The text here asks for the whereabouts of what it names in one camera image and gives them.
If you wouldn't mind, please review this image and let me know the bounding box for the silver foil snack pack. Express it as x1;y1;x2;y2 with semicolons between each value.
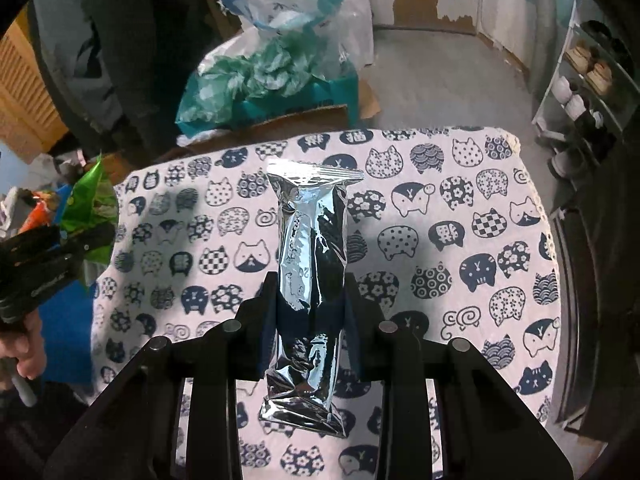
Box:
259;158;363;438

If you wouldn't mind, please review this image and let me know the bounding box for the small orange green snack bag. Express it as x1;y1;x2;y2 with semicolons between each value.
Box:
18;191;60;234

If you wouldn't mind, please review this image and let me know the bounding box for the person's left hand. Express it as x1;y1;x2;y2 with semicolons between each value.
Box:
1;310;47;380

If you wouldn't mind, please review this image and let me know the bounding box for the blue cardboard box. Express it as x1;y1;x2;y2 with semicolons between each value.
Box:
37;184;100;387

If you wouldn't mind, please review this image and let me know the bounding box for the wooden louvered door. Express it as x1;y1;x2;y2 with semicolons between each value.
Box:
0;6;68;165

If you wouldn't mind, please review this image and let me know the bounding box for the cat pattern cloth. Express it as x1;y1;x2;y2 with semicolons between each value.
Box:
89;126;561;480

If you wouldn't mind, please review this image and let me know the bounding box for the grey hanging jacket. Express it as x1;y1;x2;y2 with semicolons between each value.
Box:
28;0;124;150

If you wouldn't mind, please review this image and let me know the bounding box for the black hanging coat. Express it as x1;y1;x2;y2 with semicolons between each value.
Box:
84;0;219;158

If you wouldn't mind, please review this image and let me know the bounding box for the teal box of packets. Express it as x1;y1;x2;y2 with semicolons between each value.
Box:
175;32;359;138

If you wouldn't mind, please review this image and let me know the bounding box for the white shoe rack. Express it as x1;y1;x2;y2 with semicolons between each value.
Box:
533;0;639;167

